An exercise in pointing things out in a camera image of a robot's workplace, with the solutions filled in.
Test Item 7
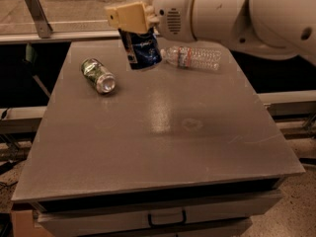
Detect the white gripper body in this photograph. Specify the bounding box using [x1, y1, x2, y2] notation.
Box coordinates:
[153, 0, 196, 42]

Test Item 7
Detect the blue pepsi can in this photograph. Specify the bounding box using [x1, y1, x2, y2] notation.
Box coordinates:
[118, 29, 162, 70]

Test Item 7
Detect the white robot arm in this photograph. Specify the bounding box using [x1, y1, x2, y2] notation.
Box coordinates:
[105, 0, 316, 65]

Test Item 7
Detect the green soda can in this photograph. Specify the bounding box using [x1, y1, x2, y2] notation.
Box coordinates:
[81, 58, 116, 94]

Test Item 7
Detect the clear plastic water bottle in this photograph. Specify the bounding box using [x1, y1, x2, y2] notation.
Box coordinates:
[160, 45, 221, 71]

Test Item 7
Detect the grey cabinet drawer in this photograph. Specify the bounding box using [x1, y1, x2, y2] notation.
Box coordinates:
[38, 189, 282, 237]

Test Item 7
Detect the left metal rail bracket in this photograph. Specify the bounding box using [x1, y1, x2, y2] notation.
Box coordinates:
[25, 0, 52, 39]

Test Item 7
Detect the horizontal aluminium rail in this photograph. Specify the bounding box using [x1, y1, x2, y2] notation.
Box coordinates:
[0, 30, 119, 44]

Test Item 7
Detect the black drawer handle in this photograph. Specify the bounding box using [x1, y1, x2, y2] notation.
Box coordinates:
[147, 209, 187, 228]

